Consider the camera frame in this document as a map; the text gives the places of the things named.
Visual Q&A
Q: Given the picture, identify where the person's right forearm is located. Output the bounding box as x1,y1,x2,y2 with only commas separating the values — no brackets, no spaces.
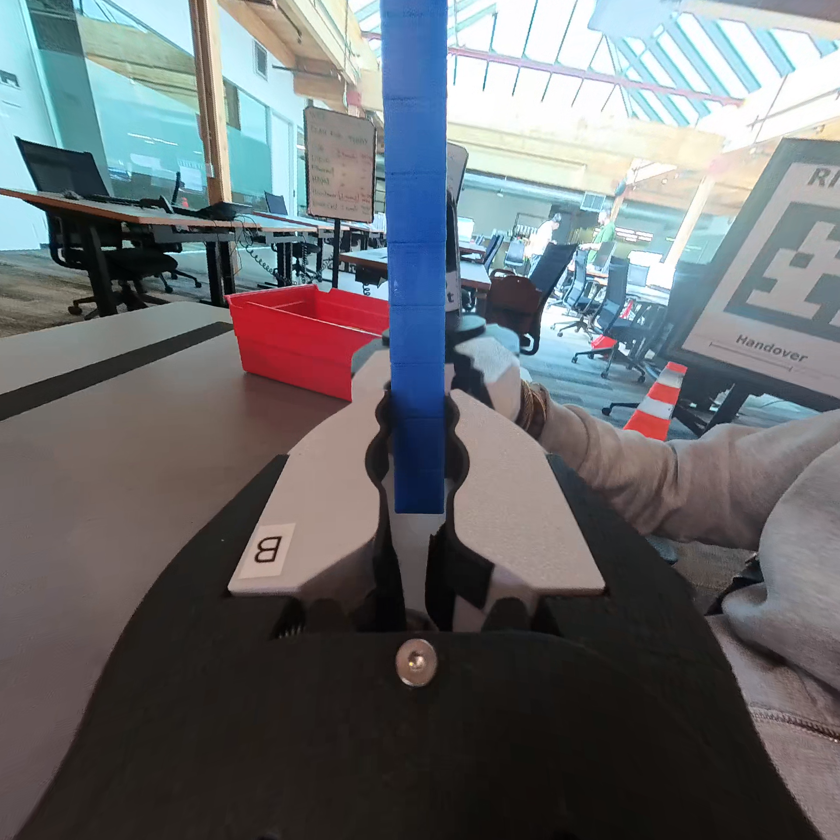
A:
521,384,788,551

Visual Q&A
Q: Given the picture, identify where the brown wrist bracelet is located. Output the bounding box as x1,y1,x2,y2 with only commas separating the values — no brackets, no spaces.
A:
520,381,550,441

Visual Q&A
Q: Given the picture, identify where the black white marker sign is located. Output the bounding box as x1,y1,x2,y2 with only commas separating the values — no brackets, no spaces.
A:
669,138,840,434

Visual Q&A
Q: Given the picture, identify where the long blue square bar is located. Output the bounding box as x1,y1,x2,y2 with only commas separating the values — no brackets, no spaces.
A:
378,0,454,515

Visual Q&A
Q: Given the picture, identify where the wooden office desk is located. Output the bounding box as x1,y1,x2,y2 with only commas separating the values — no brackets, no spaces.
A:
0,187,263,315

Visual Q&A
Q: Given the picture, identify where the red plastic bin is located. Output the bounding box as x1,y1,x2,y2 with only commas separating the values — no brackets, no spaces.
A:
225,283,392,403

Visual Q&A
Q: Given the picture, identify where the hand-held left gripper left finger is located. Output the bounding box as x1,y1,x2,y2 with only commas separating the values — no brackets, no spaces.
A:
226,391,406,632

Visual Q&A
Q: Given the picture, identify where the brown wooden chair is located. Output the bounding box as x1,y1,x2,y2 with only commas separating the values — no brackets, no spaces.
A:
484,273,543,355

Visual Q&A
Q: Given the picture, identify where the whiteboard on stand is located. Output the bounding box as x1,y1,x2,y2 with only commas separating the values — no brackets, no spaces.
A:
303,105,379,290

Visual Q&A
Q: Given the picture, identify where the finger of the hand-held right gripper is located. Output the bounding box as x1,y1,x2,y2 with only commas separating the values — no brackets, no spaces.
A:
453,325,525,424
350,336,393,412

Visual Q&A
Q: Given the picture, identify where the wooden pillar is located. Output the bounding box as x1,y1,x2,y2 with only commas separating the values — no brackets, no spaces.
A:
189,0,233,206

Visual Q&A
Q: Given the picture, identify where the black office chair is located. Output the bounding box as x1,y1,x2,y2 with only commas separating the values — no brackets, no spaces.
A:
527,243,580,355
14,136,202,320
572,261,652,385

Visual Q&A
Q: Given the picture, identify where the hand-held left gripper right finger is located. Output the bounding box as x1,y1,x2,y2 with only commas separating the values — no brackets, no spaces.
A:
425,390,606,631

